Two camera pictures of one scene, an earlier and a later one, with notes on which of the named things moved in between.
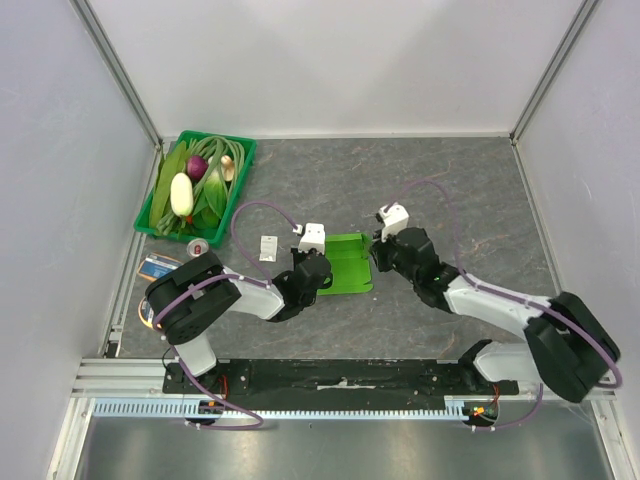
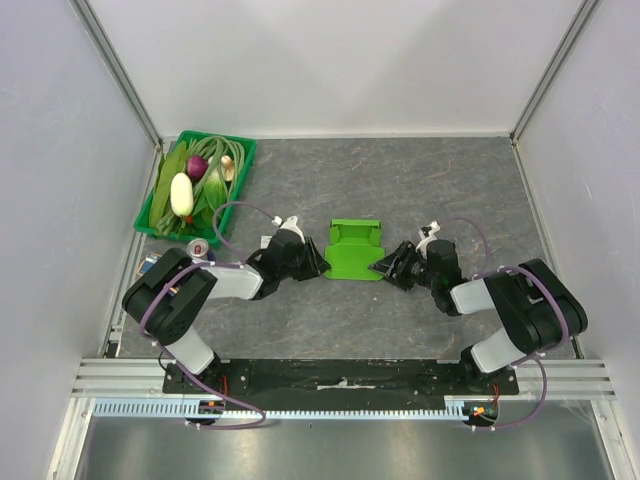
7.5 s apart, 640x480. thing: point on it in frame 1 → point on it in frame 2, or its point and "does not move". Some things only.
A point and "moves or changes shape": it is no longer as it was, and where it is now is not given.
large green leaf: (173, 161) does not move
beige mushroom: (228, 168) does not move
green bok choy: (211, 208) does not move
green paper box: (347, 255) moves or changes shape
